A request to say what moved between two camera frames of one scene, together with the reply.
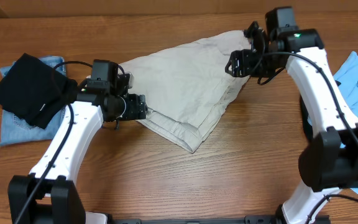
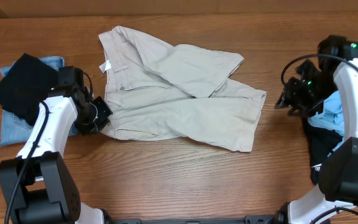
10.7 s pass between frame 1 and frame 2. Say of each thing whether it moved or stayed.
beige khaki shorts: moved
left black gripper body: moved
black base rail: stayed
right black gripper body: moved
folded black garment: stayed
